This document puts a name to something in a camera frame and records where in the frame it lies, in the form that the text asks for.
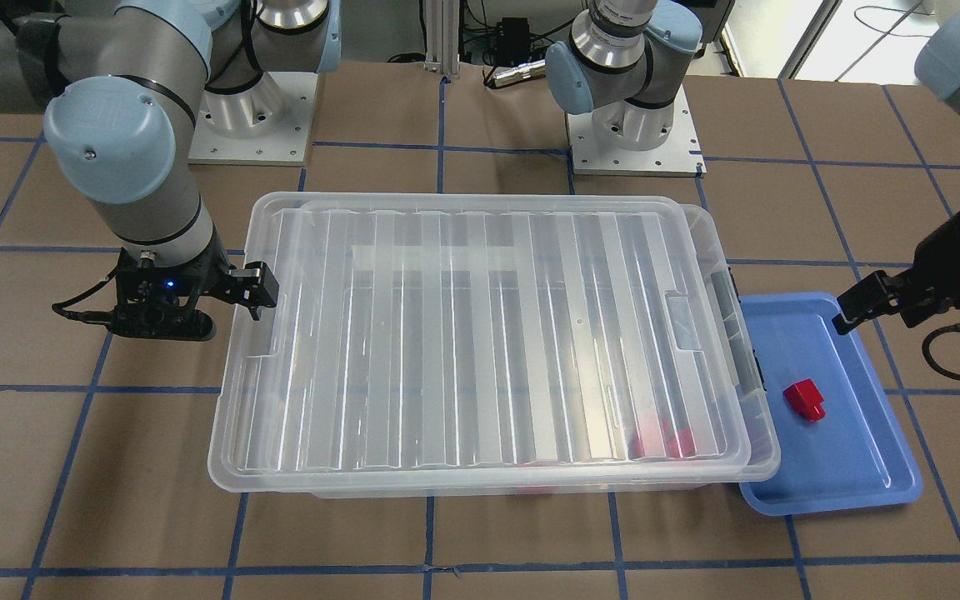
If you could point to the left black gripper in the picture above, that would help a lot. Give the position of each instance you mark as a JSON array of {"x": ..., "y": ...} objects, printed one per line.
[{"x": 951, "y": 252}]

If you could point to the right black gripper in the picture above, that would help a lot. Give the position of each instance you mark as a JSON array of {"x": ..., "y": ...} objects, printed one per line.
[{"x": 249, "y": 284}]

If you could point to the red block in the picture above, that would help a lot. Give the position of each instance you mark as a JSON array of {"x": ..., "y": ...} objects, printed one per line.
[
  {"x": 681, "y": 444},
  {"x": 805, "y": 399},
  {"x": 654, "y": 441}
]

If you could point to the clear plastic box lid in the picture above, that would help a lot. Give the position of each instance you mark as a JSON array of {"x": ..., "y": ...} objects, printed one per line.
[{"x": 480, "y": 342}]

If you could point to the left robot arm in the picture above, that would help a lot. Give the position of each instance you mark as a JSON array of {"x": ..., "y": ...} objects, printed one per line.
[{"x": 637, "y": 53}]

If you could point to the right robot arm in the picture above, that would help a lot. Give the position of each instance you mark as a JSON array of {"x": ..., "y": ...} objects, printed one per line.
[{"x": 121, "y": 87}]

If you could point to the clear plastic storage box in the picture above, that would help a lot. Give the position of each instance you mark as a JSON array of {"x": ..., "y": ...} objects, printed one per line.
[{"x": 747, "y": 350}]

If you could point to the red block in box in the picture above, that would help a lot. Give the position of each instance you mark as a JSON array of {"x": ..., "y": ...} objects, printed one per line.
[
  {"x": 654, "y": 441},
  {"x": 681, "y": 444}
]

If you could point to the blue plastic tray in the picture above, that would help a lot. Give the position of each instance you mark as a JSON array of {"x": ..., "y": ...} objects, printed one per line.
[{"x": 857, "y": 457}]

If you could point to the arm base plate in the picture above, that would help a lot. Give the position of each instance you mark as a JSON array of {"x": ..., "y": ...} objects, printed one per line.
[
  {"x": 269, "y": 124},
  {"x": 625, "y": 140}
]

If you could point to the aluminium frame post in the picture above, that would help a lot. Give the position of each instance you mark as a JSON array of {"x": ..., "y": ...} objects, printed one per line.
[{"x": 442, "y": 31}]

